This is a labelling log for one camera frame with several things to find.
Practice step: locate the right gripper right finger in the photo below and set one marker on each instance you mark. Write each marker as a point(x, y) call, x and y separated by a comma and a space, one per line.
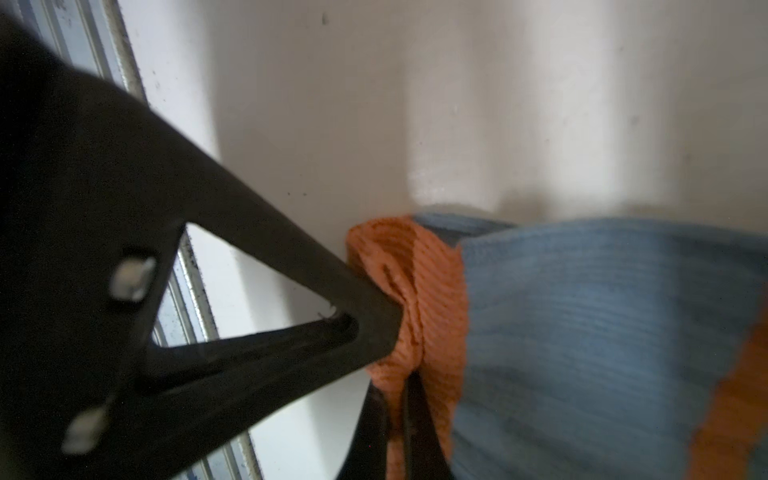
point(423, 456)

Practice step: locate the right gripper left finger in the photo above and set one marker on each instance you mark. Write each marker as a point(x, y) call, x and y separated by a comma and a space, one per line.
point(96, 193)

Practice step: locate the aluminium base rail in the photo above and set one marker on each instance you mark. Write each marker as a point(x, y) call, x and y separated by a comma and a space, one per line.
point(92, 36)

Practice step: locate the blue orange striped sock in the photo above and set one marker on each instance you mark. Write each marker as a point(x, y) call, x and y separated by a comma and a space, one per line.
point(591, 349)

